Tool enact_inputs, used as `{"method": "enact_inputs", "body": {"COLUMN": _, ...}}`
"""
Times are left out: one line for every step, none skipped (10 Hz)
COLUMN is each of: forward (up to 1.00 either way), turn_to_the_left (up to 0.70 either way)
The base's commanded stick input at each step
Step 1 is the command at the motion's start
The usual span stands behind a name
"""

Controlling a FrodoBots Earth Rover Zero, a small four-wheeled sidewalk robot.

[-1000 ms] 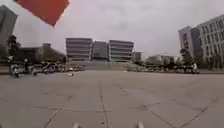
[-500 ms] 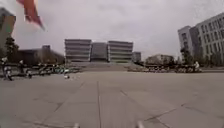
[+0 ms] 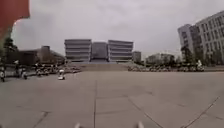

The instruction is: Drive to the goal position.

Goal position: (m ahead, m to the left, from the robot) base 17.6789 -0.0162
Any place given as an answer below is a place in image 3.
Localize red banner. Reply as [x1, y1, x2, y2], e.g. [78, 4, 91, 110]
[0, 0, 31, 33]

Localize group of distant buildings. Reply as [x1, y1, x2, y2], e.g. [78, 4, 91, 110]
[145, 52, 176, 66]

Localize small distant building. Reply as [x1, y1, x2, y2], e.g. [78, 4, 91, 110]
[132, 50, 142, 63]

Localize low brown building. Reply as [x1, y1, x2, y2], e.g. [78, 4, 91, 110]
[16, 45, 66, 66]

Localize small white robot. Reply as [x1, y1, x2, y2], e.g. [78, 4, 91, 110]
[57, 69, 66, 81]

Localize row of parked bicycles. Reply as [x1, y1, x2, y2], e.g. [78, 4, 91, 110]
[127, 63, 206, 73]

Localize dark tree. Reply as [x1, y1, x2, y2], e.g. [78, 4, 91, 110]
[180, 45, 194, 66]
[1, 37, 19, 66]

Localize row of parked scooters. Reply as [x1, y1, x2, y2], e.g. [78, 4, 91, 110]
[0, 61, 82, 83]

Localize grey striped twin-block building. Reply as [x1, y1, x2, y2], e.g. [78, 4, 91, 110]
[63, 38, 135, 64]

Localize wide grey steps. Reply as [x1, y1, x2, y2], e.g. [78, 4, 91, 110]
[74, 62, 134, 72]

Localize grey paved plaza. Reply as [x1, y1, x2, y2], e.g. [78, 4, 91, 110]
[0, 70, 224, 128]

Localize pale many-windowed building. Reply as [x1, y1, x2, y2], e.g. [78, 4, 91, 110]
[177, 10, 224, 66]

